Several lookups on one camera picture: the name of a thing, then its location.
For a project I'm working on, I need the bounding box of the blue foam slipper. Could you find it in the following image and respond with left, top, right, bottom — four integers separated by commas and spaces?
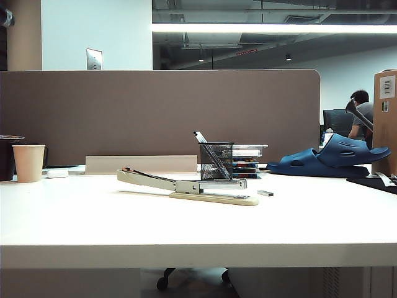
318, 133, 392, 169
266, 148, 370, 179

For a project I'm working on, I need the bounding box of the beige long-reach stapler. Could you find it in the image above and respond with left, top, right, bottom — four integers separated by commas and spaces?
116, 166, 260, 207

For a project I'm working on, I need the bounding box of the person in grey shirt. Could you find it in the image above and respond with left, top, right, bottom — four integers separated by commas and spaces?
347, 89, 375, 140

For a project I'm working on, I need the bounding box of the white water bottle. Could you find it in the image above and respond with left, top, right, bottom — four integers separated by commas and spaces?
322, 127, 335, 147

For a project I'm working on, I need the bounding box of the black monitor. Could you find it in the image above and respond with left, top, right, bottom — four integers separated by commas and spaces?
323, 109, 354, 137

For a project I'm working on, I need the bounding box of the beige paper cup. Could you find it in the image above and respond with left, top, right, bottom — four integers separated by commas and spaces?
11, 144, 46, 183

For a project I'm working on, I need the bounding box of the beige cable tray cover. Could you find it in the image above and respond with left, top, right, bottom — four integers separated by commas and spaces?
84, 155, 199, 175

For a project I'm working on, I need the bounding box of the metal wall switch plate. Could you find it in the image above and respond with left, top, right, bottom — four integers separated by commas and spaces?
86, 48, 104, 71

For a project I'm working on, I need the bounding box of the brown desk divider panel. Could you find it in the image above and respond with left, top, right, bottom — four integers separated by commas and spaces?
0, 68, 321, 168

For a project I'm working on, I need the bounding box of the long ceiling light strip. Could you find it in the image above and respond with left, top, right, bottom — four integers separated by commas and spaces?
151, 22, 397, 34

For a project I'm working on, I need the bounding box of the white pen with black cap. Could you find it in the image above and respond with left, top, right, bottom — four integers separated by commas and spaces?
192, 130, 232, 180

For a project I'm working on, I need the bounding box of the black desk mat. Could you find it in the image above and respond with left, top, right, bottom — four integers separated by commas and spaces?
346, 174, 397, 196

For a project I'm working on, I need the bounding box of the black round container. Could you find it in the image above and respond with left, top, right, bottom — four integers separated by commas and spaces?
0, 135, 25, 183

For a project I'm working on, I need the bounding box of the brown cardboard box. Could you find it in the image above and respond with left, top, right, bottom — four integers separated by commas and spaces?
371, 68, 397, 175

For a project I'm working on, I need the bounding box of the black mesh pen holder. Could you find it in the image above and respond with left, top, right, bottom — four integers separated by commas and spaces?
198, 142, 234, 181

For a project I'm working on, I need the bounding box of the white plastic strip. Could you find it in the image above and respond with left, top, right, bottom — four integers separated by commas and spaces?
375, 171, 394, 187

